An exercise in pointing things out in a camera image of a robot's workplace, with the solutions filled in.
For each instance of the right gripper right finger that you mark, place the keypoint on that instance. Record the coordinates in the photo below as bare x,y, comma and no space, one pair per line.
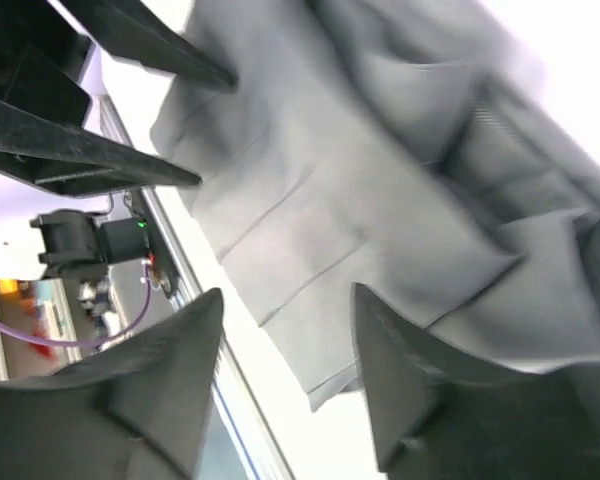
437,412

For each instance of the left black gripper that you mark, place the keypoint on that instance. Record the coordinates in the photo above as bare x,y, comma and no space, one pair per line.
41,62

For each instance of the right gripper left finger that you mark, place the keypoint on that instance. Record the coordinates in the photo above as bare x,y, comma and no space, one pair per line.
138,410

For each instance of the grey skirt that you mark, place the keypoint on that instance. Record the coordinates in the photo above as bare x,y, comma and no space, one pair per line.
376,142

